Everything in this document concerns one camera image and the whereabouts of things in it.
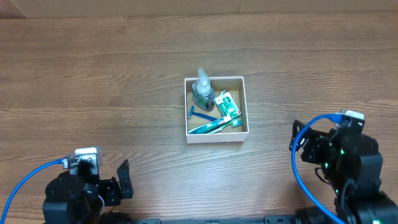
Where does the green toothpaste tube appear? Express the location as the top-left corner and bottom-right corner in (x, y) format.
(188, 115), (231, 134)

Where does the blue disposable razor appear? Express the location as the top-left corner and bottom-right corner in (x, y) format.
(187, 105), (217, 121)

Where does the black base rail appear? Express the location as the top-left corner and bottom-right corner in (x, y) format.
(102, 213), (299, 224)

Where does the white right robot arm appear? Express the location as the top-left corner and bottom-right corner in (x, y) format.
(296, 116), (397, 224)

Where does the pink cardboard box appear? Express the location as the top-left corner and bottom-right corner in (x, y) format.
(184, 77), (249, 144)

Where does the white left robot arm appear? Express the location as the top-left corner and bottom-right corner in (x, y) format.
(42, 159), (134, 224)

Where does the green tissue packet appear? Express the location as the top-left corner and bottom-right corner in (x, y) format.
(214, 90), (241, 119)

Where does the green toothbrush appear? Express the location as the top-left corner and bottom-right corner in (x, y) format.
(209, 118), (243, 134)

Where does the clear soap pump bottle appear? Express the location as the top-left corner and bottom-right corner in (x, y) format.
(192, 68), (215, 111)

